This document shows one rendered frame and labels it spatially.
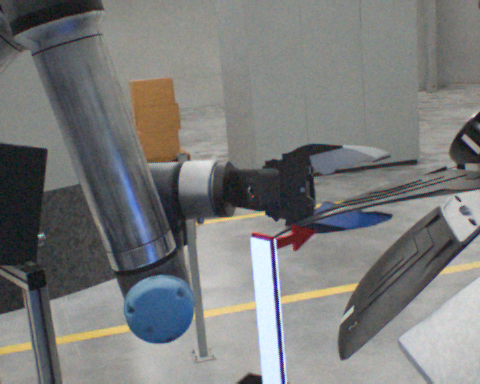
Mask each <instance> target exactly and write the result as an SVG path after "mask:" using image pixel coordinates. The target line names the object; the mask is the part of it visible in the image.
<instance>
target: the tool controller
mask: <svg viewBox="0 0 480 384"><path fill-rule="evenodd" d="M47 155H48V149H47V148H45V147H43V146H30V145H22V144H16V143H8V142H2V141H0V266H13V265H17V264H21V265H22V266H25V265H24V262H34V263H36V259H37V251H38V245H43V244H44V243H45V233H40V219H41V211H42V203H43V195H44V187H45V171H46V163H47Z"/></svg>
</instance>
